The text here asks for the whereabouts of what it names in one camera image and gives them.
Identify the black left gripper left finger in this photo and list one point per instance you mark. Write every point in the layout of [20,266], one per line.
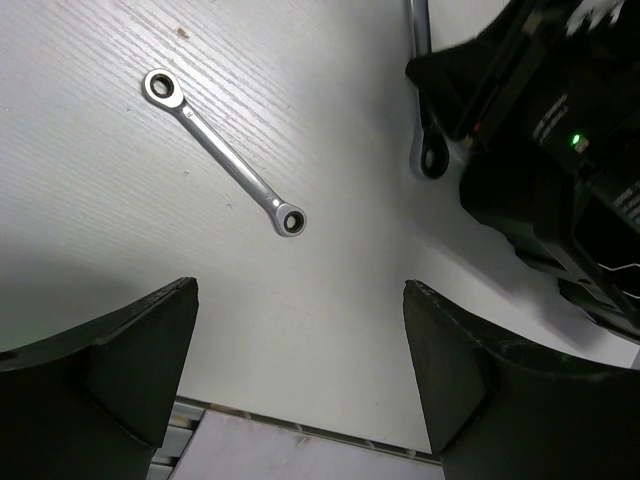
[94,401]

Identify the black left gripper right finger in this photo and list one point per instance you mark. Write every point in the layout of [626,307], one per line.
[500,406]

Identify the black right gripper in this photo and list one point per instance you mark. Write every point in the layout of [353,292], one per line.
[545,101]

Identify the small silver ratchet wrench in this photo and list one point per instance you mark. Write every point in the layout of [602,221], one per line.
[162,89]

